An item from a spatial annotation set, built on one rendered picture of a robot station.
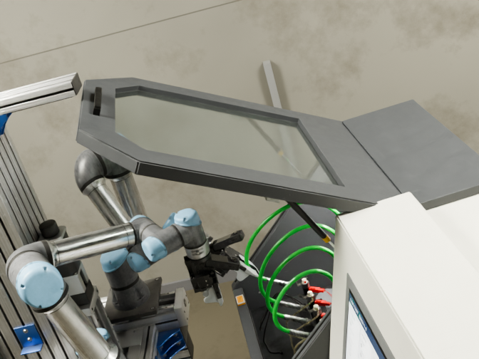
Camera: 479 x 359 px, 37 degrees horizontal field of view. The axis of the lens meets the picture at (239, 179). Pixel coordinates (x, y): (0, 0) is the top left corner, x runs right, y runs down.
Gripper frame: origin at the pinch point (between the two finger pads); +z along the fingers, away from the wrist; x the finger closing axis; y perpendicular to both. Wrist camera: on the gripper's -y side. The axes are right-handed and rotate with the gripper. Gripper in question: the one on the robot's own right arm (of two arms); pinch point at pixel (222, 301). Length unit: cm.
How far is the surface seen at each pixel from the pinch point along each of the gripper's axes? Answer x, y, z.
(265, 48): -183, -57, -22
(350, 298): 41, -35, -18
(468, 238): 42, -69, -25
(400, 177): 6, -64, -28
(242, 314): -25.7, -4.4, 26.8
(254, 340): -9.0, -5.8, 26.8
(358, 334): 50, -33, -12
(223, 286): -186, 6, 122
